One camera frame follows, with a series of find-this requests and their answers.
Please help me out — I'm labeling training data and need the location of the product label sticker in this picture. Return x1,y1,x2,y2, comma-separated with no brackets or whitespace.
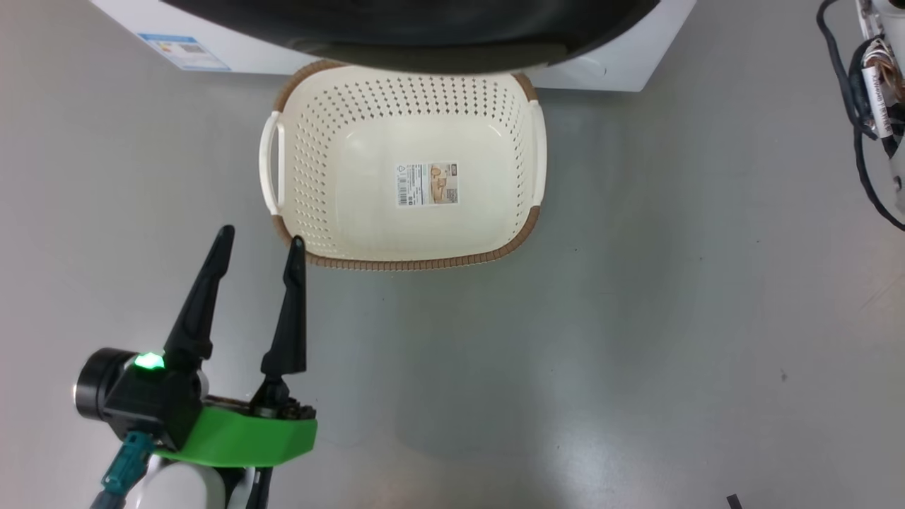
396,162,460,207

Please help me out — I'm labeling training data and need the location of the blue energy label sticker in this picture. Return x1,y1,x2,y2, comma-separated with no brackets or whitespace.
138,33,232,72

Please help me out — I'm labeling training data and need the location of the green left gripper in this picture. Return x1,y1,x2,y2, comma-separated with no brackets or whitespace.
152,225,318,469

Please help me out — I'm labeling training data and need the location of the round white filter cover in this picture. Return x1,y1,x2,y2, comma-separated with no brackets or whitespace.
566,57,609,81

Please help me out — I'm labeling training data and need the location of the black washing machine door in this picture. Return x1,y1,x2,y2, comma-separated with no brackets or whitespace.
161,0,662,75

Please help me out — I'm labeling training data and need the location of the cream perforated laundry basket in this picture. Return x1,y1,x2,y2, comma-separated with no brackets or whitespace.
259,59,547,271

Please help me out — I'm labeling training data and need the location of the white cable tag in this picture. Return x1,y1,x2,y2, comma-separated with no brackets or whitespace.
864,60,894,139

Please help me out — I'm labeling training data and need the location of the white washing machine body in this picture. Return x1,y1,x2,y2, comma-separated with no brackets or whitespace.
92,0,697,93

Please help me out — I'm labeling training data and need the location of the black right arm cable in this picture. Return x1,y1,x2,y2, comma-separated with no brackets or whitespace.
817,0,905,231

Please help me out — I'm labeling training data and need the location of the teal left cable connector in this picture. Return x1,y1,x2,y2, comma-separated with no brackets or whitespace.
88,433,153,509

